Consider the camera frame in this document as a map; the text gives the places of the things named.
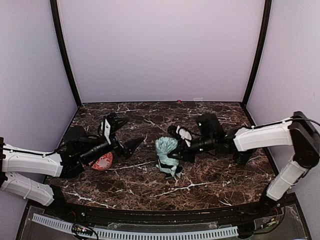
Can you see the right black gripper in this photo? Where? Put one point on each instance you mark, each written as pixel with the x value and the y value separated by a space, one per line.
pixel 185 149

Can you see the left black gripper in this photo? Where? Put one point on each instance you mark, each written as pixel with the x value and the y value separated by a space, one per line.
pixel 119 147

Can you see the mint green folding umbrella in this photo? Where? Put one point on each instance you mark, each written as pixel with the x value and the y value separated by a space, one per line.
pixel 167 165

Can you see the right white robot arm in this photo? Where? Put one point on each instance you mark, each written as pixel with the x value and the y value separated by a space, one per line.
pixel 297 131

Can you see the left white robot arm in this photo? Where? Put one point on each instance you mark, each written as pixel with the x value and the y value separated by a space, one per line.
pixel 79 149

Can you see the orange patterned ceramic bowl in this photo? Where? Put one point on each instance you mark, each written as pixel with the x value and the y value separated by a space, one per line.
pixel 104 162

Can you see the dark green ceramic cup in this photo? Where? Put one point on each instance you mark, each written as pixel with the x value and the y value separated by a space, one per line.
pixel 242 157

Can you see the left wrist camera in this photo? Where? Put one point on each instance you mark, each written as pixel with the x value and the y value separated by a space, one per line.
pixel 104 127

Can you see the white slotted cable duct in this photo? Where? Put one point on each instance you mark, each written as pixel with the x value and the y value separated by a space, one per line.
pixel 134 232

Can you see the black front table rail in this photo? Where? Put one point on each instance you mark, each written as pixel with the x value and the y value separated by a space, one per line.
pixel 223 215

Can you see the left black frame post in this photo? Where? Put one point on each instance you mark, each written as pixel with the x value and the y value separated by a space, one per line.
pixel 63 51

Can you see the black frame post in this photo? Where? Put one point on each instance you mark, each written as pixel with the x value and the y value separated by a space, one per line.
pixel 258 53
pixel 63 51

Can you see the right black frame post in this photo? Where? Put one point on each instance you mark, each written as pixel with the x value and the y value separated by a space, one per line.
pixel 258 53

